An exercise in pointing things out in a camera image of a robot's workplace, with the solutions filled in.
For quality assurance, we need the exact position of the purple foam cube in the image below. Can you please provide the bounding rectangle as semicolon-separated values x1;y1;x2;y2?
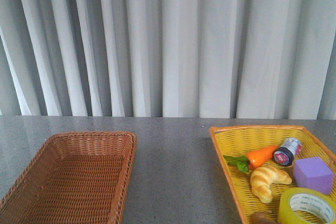
293;157;334;195

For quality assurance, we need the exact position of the brown object at basket edge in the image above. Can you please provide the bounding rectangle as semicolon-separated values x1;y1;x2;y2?
251;210;276;224

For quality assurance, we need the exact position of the toy croissant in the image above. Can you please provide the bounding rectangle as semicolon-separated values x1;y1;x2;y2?
250;166;292;204

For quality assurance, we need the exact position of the yellow tape roll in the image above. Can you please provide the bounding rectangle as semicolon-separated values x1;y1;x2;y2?
277;187;335;223

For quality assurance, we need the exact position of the yellow wicker basket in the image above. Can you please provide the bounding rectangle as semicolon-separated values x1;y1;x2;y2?
210;125;335;223

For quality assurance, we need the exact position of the orange toy carrot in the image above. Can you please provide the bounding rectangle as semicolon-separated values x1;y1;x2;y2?
223;145;279;174

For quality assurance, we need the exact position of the brown wicker basket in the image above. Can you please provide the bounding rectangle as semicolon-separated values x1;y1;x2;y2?
1;132;137;223

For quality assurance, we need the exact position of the grey curtain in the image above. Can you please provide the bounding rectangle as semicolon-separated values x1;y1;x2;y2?
1;0;335;120

